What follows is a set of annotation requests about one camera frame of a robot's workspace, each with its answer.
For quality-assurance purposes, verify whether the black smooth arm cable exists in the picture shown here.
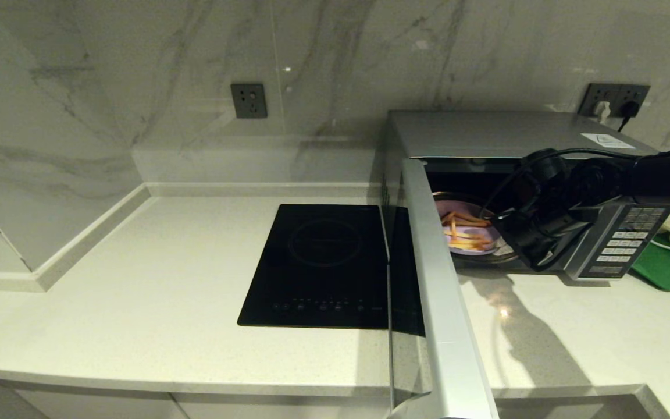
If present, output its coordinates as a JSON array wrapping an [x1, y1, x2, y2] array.
[[479, 133, 670, 274]]

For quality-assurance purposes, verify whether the grey single wall socket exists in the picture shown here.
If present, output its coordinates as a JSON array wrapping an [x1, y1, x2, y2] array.
[[230, 83, 268, 119]]

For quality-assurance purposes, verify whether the black power plug with cable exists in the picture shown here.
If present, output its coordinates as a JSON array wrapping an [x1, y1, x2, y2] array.
[[619, 101, 642, 133]]

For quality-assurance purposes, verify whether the white paper sheet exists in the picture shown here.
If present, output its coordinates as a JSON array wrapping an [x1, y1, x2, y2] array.
[[580, 133, 636, 150]]

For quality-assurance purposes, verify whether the green board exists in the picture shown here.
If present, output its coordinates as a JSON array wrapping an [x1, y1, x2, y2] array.
[[630, 233, 670, 292]]

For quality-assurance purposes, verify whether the silver Panasonic microwave oven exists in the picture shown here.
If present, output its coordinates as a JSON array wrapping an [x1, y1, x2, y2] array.
[[383, 109, 670, 281]]

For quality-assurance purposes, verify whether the black glass induction cooktop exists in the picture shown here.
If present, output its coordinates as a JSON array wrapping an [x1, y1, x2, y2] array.
[[237, 204, 426, 336]]

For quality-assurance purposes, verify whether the black glass microwave door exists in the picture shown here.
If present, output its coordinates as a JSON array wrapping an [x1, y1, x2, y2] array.
[[383, 158, 500, 419]]

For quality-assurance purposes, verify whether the orange french fries heap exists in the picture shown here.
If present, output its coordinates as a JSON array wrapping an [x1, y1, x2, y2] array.
[[441, 211, 494, 251]]

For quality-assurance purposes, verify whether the lavender plate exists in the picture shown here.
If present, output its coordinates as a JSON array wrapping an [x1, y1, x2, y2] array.
[[435, 200, 504, 253]]

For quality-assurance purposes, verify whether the grey double wall socket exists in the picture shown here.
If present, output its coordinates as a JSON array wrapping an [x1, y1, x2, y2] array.
[[579, 83, 651, 118]]

